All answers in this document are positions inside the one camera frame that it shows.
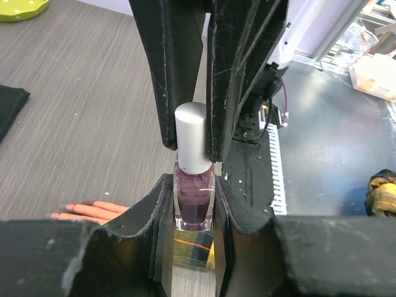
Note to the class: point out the yellow plaid sleeve forearm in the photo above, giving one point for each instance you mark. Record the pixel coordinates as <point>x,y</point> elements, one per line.
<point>196,249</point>

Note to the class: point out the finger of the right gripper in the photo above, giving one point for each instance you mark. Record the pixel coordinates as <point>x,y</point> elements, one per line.
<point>242,36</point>
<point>171,33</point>

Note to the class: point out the white slotted cable duct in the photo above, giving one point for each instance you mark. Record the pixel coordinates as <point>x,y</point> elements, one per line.
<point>278,203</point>

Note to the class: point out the green polka dot plate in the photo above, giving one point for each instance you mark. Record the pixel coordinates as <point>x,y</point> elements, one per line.
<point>20,10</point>

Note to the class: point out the purple nail polish bottle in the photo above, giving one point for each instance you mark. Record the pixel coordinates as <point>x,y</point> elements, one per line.
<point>193,199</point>

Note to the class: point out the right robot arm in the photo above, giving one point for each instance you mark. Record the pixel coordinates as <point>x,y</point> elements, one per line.
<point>320,20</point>

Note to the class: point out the white nail polish brush cap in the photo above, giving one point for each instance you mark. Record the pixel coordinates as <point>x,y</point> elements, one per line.
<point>190,120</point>

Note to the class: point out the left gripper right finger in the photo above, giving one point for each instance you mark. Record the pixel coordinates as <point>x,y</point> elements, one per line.
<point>258,253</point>

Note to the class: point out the mannequin hand with painted nails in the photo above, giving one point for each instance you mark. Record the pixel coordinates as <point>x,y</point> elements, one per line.
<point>97,211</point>

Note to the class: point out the black placemat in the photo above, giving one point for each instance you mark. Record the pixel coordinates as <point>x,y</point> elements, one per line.
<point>12,100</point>

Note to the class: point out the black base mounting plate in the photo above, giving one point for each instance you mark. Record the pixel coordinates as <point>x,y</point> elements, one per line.
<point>247,168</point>

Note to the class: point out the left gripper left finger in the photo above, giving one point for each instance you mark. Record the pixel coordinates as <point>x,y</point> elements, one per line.
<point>131,255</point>

